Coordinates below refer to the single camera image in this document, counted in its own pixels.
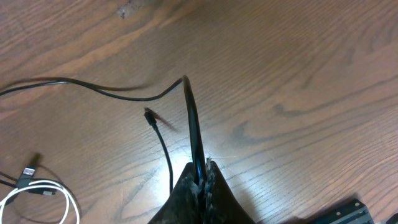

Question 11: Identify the white USB cable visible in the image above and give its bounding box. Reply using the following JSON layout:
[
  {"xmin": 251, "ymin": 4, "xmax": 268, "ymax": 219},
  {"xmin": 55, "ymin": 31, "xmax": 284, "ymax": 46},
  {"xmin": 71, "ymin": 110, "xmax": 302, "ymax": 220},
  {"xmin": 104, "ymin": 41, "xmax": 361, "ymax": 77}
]
[{"xmin": 0, "ymin": 179, "xmax": 81, "ymax": 224}]

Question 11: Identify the black USB cable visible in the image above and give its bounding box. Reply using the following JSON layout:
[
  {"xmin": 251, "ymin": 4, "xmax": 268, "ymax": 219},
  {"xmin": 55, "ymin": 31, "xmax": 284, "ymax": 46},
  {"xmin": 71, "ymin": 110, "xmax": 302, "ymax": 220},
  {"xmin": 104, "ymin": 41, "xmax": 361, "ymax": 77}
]
[
  {"xmin": 0, "ymin": 74, "xmax": 209, "ymax": 194},
  {"xmin": 0, "ymin": 152, "xmax": 57, "ymax": 215}
]

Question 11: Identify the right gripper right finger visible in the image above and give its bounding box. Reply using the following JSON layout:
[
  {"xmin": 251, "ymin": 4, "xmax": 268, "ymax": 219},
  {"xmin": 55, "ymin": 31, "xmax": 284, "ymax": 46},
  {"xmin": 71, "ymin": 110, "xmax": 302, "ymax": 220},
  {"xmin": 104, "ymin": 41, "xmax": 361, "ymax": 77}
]
[{"xmin": 203, "ymin": 158, "xmax": 255, "ymax": 224}]

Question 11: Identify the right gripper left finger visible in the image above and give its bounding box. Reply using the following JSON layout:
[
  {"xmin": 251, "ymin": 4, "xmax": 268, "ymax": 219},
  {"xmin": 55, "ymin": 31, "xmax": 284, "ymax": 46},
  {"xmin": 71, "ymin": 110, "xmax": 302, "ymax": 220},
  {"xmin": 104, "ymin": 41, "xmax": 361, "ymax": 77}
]
[{"xmin": 148, "ymin": 162, "xmax": 199, "ymax": 224}]

